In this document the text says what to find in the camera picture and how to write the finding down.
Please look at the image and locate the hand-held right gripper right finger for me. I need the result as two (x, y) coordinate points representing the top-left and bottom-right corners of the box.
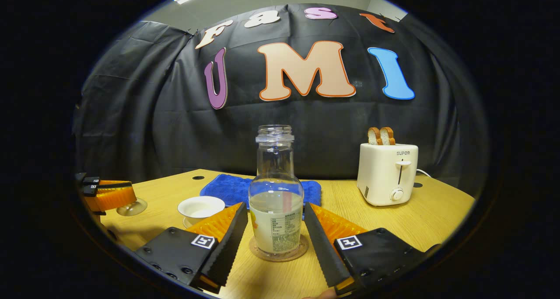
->
(304, 202), (440, 296)

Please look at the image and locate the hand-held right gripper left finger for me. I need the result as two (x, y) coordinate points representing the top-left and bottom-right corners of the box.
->
(135, 202), (249, 294)

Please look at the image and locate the round cork coaster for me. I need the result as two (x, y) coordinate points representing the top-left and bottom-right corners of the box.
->
(248, 234), (309, 262)

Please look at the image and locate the beige ceramic teacup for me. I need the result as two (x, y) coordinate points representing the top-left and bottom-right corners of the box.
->
(177, 196), (226, 223)

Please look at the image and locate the clear glass water bottle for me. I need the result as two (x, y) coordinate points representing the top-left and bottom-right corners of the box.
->
(248, 125), (305, 254)

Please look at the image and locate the blue folded towel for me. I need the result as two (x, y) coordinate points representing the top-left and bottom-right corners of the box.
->
(200, 173), (322, 210)

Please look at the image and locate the black backdrop cloth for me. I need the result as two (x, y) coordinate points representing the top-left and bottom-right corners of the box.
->
(72, 3), (488, 190)

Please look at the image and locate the cream white toaster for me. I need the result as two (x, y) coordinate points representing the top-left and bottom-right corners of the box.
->
(357, 143), (419, 207)

